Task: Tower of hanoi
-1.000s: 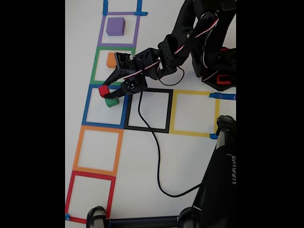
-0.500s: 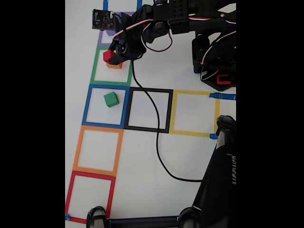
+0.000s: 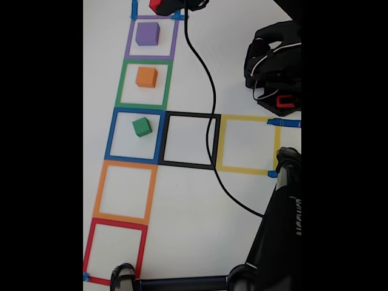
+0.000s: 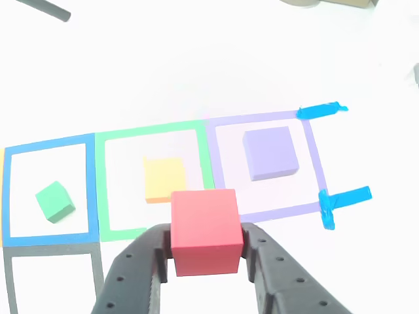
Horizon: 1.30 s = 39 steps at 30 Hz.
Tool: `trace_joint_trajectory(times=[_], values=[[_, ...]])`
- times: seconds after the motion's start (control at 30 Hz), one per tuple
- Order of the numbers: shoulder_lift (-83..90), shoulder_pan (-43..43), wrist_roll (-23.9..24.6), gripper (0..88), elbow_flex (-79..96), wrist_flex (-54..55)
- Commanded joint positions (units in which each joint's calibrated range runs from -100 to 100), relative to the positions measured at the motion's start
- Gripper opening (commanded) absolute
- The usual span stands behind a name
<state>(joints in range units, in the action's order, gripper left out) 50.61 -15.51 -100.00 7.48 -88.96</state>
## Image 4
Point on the small red cube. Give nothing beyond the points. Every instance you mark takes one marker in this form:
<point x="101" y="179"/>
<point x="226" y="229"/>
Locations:
<point x="204" y="225"/>

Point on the orange square block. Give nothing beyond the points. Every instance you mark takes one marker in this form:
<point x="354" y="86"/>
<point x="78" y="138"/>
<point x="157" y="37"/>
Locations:
<point x="163" y="178"/>

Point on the green square block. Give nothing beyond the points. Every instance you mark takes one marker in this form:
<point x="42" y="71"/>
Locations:
<point x="54" y="199"/>

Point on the blue tape strip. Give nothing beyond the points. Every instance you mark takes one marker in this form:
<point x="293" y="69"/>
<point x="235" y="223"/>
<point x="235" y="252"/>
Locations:
<point x="352" y="196"/>
<point x="319" y="110"/>
<point x="326" y="212"/>

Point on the large purple square block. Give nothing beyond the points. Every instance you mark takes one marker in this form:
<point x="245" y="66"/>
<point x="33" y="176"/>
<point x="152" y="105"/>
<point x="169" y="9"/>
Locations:
<point x="270" y="150"/>

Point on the dark grey rod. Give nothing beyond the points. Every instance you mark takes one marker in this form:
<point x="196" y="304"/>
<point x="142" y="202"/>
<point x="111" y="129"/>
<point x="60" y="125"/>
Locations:
<point x="49" y="8"/>

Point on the brown cardboard box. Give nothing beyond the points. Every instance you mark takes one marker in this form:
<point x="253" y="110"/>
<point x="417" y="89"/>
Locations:
<point x="353" y="2"/>

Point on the black square frame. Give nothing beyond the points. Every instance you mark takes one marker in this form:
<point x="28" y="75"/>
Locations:
<point x="49" y="249"/>

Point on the green square frame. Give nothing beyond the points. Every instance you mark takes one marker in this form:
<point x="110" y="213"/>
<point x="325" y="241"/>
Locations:
<point x="101" y="183"/>

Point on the blue square frame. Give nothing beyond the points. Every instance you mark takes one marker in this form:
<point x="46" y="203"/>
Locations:
<point x="91" y="183"/>

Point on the purple square frame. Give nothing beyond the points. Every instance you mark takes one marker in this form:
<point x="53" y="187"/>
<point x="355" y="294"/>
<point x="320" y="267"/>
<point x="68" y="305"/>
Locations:
<point x="314" y="153"/>

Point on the orange square frame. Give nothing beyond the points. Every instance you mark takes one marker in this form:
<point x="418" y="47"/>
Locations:
<point x="1" y="196"/>

